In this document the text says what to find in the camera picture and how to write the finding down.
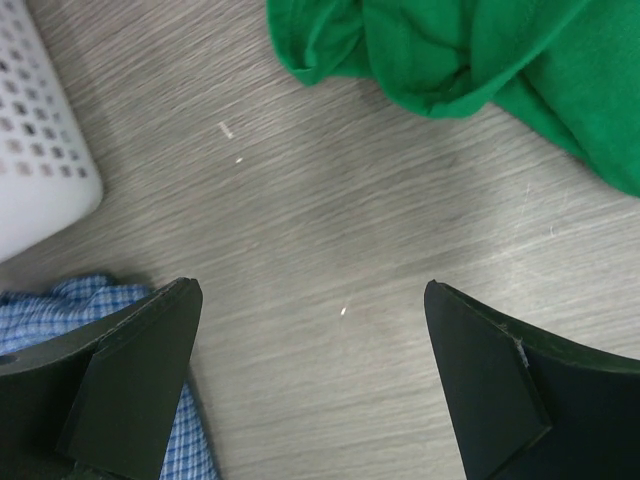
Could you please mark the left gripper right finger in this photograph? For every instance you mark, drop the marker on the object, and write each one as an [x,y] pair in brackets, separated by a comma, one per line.
[529,404]

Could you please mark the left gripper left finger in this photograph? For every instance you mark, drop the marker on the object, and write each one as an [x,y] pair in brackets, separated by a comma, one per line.
[100,400]

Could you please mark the green t-shirt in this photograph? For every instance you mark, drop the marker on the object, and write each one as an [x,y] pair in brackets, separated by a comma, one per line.
[567,69]

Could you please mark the blue checked shirt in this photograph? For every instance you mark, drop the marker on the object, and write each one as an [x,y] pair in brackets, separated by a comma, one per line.
[30,318]

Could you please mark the white perforated basket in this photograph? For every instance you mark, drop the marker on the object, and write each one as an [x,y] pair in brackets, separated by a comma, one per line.
[49,180]

